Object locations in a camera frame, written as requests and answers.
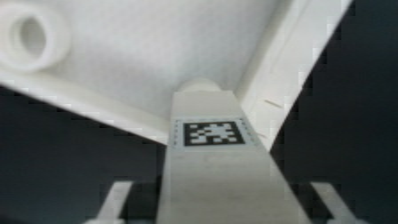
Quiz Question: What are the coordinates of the white L-shaped guide fence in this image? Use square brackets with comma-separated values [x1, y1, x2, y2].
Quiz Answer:
[236, 0, 353, 149]

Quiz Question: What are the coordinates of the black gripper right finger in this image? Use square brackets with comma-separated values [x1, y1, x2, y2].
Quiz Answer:
[294, 182, 369, 224]

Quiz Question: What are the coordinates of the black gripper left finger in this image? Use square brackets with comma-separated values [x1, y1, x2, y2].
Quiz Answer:
[79, 179, 161, 224]

